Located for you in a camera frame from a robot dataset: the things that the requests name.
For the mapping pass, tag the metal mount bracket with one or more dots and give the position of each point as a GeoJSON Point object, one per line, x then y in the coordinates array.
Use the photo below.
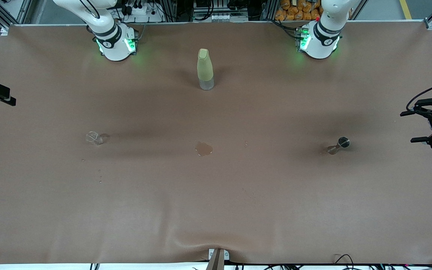
{"type": "Point", "coordinates": [218, 258]}

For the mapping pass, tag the brown liquid puddle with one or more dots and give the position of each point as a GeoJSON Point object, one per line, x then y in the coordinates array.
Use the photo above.
{"type": "Point", "coordinates": [204, 149]}

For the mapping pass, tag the small clear glass cup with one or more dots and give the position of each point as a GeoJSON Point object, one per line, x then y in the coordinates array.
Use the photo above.
{"type": "Point", "coordinates": [94, 138]}

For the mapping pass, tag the white terminal block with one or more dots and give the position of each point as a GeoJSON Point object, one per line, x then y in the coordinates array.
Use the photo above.
{"type": "Point", "coordinates": [219, 17]}

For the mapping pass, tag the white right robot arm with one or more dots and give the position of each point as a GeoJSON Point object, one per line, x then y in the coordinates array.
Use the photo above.
{"type": "Point", "coordinates": [114, 47]}

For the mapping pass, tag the orange snack packet pile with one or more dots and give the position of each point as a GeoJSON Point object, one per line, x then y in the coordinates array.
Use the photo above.
{"type": "Point", "coordinates": [298, 10]}

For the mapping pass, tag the yellow-green bottle shaker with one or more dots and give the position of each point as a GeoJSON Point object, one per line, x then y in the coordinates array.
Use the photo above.
{"type": "Point", "coordinates": [205, 69]}

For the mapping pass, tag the brown table cover sheet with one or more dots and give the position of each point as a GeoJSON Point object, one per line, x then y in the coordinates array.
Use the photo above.
{"type": "Point", "coordinates": [216, 210]}

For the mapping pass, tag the white power strip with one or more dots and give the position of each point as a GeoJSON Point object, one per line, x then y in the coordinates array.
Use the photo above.
{"type": "Point", "coordinates": [141, 10]}

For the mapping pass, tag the steel double jigger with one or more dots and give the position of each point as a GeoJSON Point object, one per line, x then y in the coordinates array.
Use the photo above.
{"type": "Point", "coordinates": [342, 143]}

